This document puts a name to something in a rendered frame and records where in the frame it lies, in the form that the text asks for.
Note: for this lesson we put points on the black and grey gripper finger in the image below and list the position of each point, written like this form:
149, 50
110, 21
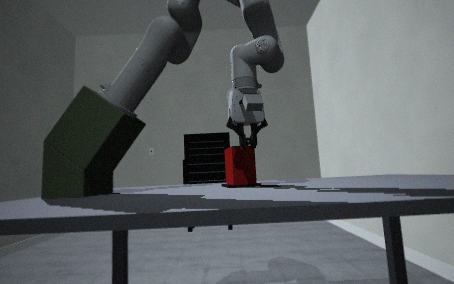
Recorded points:
239, 129
254, 131

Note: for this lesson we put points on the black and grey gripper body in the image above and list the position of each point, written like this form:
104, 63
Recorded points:
238, 112

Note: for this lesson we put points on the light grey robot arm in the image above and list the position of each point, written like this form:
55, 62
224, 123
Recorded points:
166, 41

